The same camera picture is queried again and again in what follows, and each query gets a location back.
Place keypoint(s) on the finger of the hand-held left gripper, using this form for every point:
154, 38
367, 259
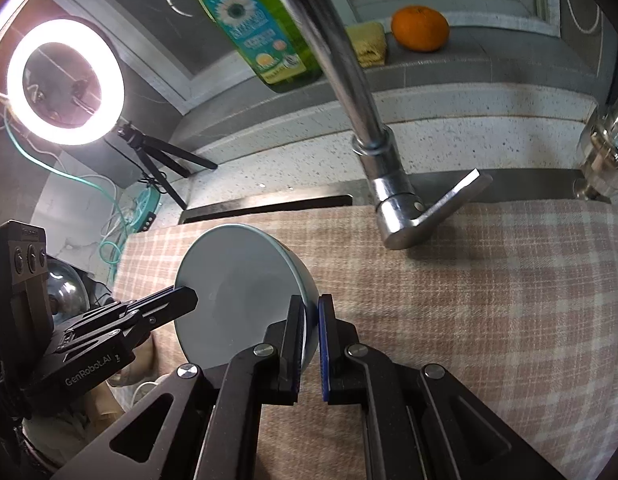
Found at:
174, 301

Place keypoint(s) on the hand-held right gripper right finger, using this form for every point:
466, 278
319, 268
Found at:
325, 350

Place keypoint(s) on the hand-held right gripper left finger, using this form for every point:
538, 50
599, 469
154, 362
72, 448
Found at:
289, 350

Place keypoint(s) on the light blue ceramic bowl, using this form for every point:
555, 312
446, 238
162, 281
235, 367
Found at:
229, 280

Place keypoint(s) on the person's left hand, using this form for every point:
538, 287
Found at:
101, 400

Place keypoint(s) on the steel pot lid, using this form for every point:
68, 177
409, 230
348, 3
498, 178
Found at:
64, 285

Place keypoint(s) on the teal power strip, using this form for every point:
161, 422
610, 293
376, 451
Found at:
149, 210

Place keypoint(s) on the plaid table cloth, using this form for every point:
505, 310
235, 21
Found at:
489, 310

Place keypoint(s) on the chrome kitchen faucet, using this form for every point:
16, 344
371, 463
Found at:
349, 70

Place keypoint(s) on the green dish soap bottle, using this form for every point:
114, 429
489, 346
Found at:
249, 20

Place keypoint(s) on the yellow sponge cloth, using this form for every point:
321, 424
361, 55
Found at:
369, 42

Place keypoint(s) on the orange fruit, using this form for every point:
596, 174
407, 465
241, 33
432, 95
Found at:
419, 27

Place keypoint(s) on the small chrome tap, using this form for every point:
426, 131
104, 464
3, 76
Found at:
606, 140

